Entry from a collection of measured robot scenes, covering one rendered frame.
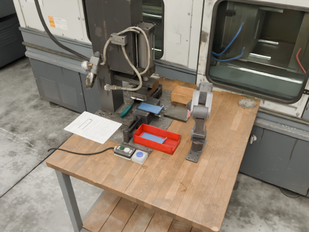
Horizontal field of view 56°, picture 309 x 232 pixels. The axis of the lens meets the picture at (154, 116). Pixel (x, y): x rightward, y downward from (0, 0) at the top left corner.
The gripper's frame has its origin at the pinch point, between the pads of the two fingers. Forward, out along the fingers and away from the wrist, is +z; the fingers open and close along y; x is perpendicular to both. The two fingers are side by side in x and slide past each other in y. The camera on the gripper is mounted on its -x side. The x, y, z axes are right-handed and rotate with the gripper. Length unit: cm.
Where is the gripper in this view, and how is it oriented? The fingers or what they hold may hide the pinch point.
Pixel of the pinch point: (187, 116)
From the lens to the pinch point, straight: 174.7
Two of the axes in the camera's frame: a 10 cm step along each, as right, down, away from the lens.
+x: -5.3, 4.6, -7.1
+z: -4.3, 5.8, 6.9
